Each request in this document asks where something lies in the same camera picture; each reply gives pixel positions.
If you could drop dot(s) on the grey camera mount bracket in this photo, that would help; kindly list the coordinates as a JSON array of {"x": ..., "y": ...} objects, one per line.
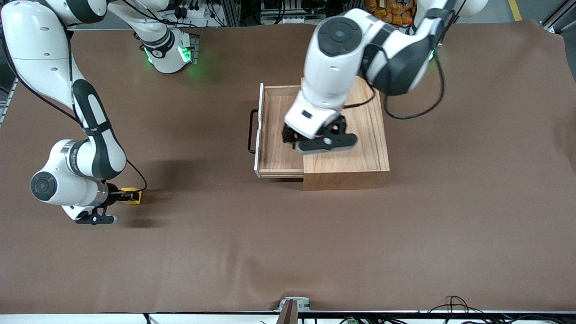
[{"x": 293, "y": 306}]

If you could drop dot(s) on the pile of orange objects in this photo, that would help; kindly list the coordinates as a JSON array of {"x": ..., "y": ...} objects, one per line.
[{"x": 391, "y": 11}]

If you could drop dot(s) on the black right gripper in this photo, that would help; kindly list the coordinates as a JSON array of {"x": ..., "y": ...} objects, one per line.
[{"x": 114, "y": 194}]

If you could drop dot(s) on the brown table cover sheet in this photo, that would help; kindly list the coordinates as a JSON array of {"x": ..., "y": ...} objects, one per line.
[{"x": 270, "y": 247}]

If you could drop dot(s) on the wooden drawer with white front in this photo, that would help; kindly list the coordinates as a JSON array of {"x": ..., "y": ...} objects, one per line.
[{"x": 274, "y": 148}]

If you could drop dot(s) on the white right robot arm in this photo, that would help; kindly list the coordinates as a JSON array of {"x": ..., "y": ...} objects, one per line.
[{"x": 40, "y": 49}]

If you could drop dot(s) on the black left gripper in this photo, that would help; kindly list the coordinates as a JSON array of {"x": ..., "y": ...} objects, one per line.
[{"x": 288, "y": 134}]

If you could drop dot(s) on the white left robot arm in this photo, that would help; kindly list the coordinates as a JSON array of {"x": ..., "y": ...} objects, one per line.
[{"x": 342, "y": 58}]

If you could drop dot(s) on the yellow block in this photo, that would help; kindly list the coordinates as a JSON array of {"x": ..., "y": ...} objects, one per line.
[{"x": 140, "y": 198}]

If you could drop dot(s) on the wooden drawer cabinet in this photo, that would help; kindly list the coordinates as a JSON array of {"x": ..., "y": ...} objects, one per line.
[{"x": 366, "y": 148}]

